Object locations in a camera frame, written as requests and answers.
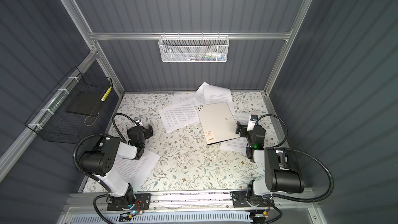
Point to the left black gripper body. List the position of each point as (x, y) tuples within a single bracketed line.
[(146, 131)]

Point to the white wire basket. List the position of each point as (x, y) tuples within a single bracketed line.
[(172, 50)]

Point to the pens in white basket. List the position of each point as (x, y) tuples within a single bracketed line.
[(209, 56)]

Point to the grey folder with black inside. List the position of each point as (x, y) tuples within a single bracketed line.
[(217, 122)]

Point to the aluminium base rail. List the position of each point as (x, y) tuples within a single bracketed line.
[(183, 201)]

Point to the black pad in basket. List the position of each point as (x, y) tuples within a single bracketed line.
[(87, 104)]

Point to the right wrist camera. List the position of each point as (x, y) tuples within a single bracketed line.
[(252, 122)]

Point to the yellow marker in black basket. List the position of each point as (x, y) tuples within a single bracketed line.
[(106, 94)]

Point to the floral table mat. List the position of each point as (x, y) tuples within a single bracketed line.
[(186, 161)]

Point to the black wire basket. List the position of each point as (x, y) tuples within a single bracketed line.
[(53, 124)]

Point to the printed sheet near left arm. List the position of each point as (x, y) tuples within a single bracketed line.
[(136, 172)]

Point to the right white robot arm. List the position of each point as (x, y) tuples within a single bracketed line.
[(281, 168)]

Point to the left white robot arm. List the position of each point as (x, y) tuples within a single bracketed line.
[(95, 157)]

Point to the printed sheet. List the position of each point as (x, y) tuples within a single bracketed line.
[(179, 115), (209, 94)]

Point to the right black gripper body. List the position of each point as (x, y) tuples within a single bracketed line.
[(244, 131)]

